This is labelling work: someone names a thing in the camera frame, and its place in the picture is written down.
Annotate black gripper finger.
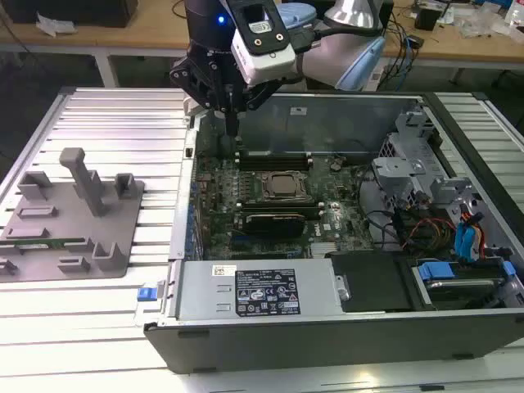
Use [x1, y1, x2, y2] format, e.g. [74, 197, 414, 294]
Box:
[169, 53, 233, 136]
[231, 79, 284, 137]

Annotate green RAM stick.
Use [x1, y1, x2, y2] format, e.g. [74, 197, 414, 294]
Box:
[0, 238, 87, 251]

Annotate black RAM slot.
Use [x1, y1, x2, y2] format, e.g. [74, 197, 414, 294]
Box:
[237, 151, 313, 162]
[237, 160, 314, 172]
[236, 198, 324, 209]
[240, 206, 326, 219]

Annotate black round board component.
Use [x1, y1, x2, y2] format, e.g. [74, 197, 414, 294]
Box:
[218, 133, 239, 159]

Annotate wooden desk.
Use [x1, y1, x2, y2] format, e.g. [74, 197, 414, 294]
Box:
[0, 0, 524, 70]

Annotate metal socket cover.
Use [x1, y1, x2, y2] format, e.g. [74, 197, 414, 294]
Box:
[260, 170, 307, 198]

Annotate silver CPU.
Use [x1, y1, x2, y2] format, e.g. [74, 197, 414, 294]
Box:
[271, 174, 296, 194]

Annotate green motherboard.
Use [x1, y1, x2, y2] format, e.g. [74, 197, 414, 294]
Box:
[190, 122, 376, 261]

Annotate white power strip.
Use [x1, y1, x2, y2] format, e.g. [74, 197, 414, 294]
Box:
[367, 66, 386, 90]

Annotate large black box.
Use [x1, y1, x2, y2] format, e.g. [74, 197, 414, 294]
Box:
[7, 0, 138, 29]

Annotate black graphics card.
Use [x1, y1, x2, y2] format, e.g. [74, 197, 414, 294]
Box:
[244, 212, 306, 239]

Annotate black upright box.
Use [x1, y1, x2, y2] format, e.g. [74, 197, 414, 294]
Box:
[377, 0, 395, 30]

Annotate crumpled white paper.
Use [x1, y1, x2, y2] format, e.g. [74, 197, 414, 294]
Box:
[34, 11, 77, 38]

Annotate metal drive cage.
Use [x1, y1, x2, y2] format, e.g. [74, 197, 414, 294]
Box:
[371, 109, 485, 215]

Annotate silver finned heat sink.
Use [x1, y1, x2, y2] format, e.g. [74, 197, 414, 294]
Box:
[309, 242, 341, 260]

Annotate small black box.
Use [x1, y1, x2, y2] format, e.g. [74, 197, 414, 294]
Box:
[413, 3, 441, 31]

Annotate silver power supply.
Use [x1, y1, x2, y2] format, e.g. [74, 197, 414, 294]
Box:
[174, 259, 346, 323]

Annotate grey parts rack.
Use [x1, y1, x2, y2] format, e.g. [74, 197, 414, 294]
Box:
[0, 147, 147, 284]

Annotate black plastic shroud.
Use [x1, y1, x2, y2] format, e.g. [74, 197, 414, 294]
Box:
[325, 250, 415, 313]

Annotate clear plastic bags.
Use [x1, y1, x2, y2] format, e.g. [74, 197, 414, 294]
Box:
[457, 7, 524, 40]

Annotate black open PC case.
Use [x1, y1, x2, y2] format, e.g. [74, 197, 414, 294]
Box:
[142, 88, 524, 376]

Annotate hard disk in blue carrier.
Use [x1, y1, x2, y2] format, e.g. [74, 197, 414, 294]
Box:
[412, 261, 509, 312]

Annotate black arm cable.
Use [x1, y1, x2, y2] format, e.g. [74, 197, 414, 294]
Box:
[293, 18, 331, 54]

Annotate blue hanging cable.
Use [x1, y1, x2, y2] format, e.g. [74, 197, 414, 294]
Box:
[397, 23, 415, 92]

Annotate black wire bundle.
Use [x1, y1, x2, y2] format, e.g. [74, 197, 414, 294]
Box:
[359, 209, 410, 248]

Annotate orange and red wires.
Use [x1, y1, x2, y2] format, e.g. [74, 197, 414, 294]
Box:
[401, 218, 456, 248]

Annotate blue flat wire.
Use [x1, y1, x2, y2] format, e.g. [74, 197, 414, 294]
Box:
[453, 219, 485, 264]

